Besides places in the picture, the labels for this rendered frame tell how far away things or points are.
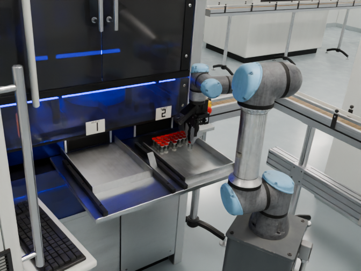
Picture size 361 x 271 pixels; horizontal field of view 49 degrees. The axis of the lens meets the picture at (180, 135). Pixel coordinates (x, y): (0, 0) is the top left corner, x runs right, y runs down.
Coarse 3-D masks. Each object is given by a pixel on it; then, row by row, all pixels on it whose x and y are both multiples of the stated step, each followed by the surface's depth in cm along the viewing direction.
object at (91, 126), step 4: (96, 120) 167; (100, 120) 168; (104, 120) 170; (88, 124) 166; (92, 124) 167; (96, 124) 168; (100, 124) 169; (104, 124) 170; (88, 128) 166; (92, 128) 168; (96, 128) 169; (100, 128) 170; (104, 128) 171; (88, 132) 167; (92, 132) 169; (96, 132) 170
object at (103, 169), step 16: (112, 144) 185; (80, 160) 170; (96, 160) 171; (112, 160) 172; (128, 160) 173; (80, 176) 157; (96, 176) 160; (112, 176) 161; (128, 176) 156; (144, 176) 160; (96, 192) 150
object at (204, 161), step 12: (144, 144) 181; (204, 144) 187; (156, 156) 174; (168, 156) 178; (180, 156) 179; (192, 156) 180; (204, 156) 180; (216, 156) 181; (180, 168) 170; (192, 168) 170; (204, 168) 171; (216, 168) 166; (228, 168) 170; (192, 180) 160
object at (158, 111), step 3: (159, 108) 184; (162, 108) 185; (165, 108) 186; (168, 108) 187; (156, 111) 184; (159, 111) 185; (162, 111) 186; (168, 111) 188; (156, 114) 184; (159, 114) 185; (165, 114) 187; (168, 114) 188; (156, 117) 185; (159, 117) 186; (162, 117) 187; (165, 117) 188; (168, 117) 189
